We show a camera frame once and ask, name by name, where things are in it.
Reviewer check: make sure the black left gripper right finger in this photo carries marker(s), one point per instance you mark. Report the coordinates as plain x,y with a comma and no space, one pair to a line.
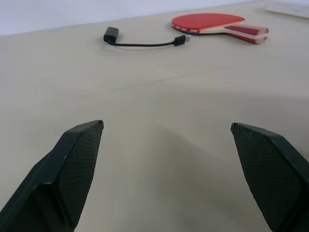
270,169

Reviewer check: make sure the white flat board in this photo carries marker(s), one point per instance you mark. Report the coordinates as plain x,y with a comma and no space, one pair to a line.
289,8

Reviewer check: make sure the red table tennis paddle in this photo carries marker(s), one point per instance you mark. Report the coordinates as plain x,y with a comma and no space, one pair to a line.
212,25

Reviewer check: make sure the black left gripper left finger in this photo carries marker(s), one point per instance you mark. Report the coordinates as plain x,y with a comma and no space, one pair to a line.
65,174

